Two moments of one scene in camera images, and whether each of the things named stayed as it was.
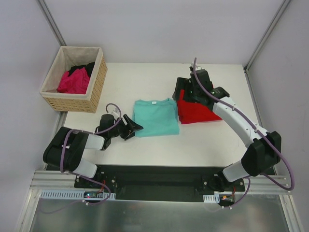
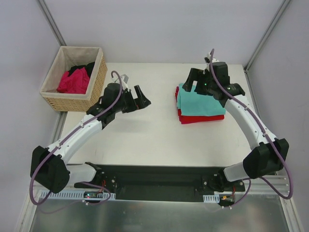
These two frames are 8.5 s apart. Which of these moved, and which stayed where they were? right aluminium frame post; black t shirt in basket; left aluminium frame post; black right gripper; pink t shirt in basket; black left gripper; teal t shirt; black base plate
Moved: black left gripper; teal t shirt; black right gripper
Stayed: black base plate; pink t shirt in basket; black t shirt in basket; right aluminium frame post; left aluminium frame post
